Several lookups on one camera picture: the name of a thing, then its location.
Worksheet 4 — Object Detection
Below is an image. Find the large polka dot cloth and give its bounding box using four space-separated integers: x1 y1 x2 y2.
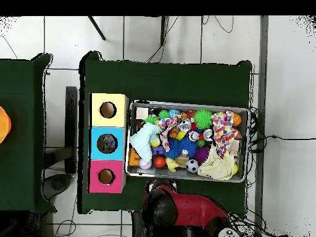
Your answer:
211 109 239 159

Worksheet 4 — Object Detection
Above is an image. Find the wooden box with three holes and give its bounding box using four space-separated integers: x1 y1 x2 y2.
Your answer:
87 93 130 194

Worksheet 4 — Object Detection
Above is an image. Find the mint green knitted cloth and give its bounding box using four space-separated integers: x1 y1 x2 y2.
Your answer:
130 122 161 164

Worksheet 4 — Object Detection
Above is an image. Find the blue spiky ball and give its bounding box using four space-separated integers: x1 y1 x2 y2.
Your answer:
163 137 183 159

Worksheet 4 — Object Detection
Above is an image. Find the red orange ball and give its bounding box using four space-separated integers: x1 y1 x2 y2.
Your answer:
153 156 167 169

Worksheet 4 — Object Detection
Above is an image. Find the green spiky ball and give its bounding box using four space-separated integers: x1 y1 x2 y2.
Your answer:
193 109 214 130

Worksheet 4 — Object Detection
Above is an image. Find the small soccer ball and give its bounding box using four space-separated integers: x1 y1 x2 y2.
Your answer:
185 159 200 173

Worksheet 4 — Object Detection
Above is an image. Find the purple knobbly ball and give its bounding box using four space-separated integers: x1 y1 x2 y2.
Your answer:
193 146 210 163

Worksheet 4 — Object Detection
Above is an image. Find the dark green tablecloth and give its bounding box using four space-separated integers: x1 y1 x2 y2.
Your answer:
0 52 57 214
78 51 253 215

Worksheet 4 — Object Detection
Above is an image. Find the pale yellow knitted cloth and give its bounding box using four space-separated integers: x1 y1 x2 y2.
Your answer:
197 144 238 181

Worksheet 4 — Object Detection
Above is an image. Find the black tripod leg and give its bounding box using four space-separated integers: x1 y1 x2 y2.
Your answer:
87 15 106 41
159 15 167 46

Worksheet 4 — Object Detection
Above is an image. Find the grey plastic foot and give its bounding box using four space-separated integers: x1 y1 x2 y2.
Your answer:
41 173 73 201

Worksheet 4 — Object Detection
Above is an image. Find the orange plastic object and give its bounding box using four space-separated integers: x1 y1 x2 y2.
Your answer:
0 106 12 144

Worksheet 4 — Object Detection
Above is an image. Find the wire mesh bin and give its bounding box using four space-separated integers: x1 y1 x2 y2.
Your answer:
125 99 250 183

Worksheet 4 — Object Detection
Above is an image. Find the black cable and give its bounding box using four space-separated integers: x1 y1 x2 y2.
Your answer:
249 134 316 154

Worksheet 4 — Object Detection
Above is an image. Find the grey floor cable cover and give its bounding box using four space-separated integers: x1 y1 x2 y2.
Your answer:
254 15 269 237

